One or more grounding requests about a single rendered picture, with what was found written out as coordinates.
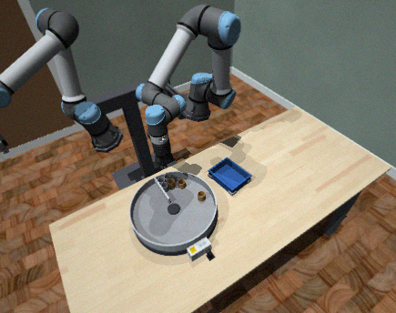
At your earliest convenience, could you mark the bronze bushing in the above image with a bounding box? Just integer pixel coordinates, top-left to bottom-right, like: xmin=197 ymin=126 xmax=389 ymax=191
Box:
xmin=198 ymin=191 xmax=206 ymax=201
xmin=168 ymin=178 xmax=176 ymax=188
xmin=178 ymin=178 xmax=186 ymax=189

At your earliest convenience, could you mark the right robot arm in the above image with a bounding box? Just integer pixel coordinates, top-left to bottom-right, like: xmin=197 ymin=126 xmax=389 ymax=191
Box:
xmin=0 ymin=8 xmax=119 ymax=149

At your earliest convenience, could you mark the grey round turntable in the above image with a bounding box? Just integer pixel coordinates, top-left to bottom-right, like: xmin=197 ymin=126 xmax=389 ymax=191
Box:
xmin=129 ymin=172 xmax=218 ymax=262

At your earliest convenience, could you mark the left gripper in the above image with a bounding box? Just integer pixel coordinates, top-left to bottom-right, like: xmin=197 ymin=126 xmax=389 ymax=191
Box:
xmin=147 ymin=129 xmax=173 ymax=169

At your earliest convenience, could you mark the blue open-top crate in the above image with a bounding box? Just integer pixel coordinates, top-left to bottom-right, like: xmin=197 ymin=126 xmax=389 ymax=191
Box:
xmin=208 ymin=157 xmax=252 ymax=193

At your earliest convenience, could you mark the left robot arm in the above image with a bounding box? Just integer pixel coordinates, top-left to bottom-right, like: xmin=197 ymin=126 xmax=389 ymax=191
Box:
xmin=136 ymin=5 xmax=241 ymax=137

